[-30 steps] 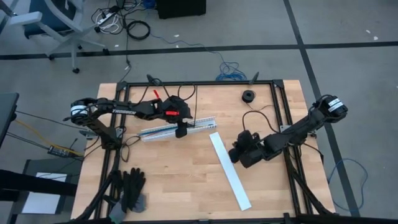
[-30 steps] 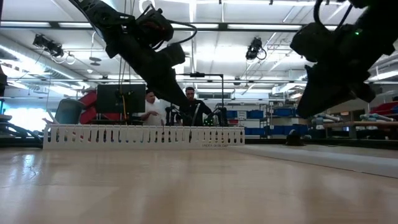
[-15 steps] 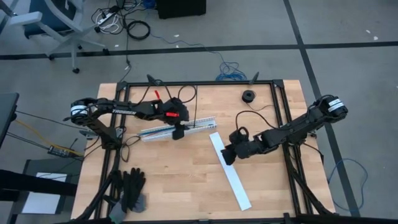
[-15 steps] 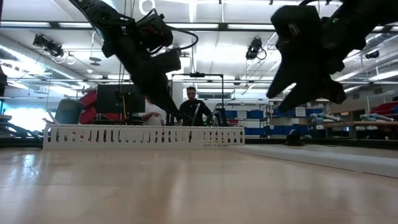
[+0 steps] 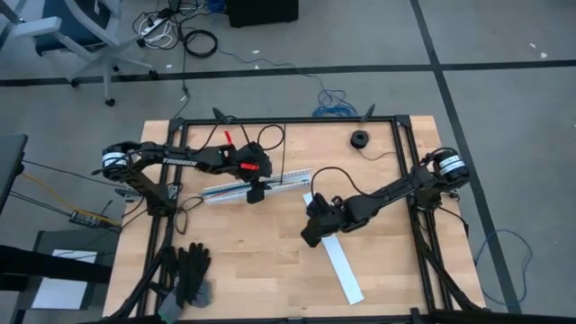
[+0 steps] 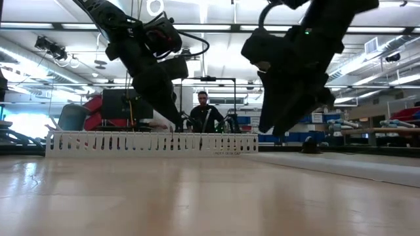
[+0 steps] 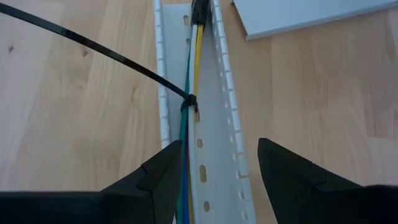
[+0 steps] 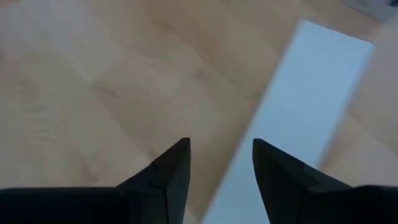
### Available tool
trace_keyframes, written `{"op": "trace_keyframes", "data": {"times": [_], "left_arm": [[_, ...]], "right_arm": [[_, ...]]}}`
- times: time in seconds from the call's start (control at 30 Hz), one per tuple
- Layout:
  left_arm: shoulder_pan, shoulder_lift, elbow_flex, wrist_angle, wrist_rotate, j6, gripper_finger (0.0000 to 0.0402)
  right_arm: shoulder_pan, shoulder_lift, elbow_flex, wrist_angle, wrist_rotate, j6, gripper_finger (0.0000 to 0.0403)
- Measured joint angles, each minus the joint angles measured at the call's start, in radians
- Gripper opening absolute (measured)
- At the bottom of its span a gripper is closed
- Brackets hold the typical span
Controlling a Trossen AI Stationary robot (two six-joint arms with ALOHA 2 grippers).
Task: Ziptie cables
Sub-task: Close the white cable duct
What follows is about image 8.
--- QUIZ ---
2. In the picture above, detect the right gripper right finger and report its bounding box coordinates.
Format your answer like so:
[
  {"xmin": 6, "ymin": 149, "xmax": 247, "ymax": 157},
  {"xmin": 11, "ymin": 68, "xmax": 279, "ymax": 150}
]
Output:
[{"xmin": 252, "ymin": 138, "xmax": 398, "ymax": 224}]

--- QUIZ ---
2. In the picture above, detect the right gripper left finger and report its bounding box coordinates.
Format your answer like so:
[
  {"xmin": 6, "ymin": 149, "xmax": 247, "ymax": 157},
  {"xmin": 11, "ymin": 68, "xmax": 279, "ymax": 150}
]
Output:
[{"xmin": 0, "ymin": 137, "xmax": 192, "ymax": 224}]

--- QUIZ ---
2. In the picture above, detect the white duct cover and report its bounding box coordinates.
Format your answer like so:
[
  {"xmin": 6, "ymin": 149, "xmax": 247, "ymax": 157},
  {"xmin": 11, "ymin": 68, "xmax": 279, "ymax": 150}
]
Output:
[{"xmin": 201, "ymin": 19, "xmax": 374, "ymax": 224}]

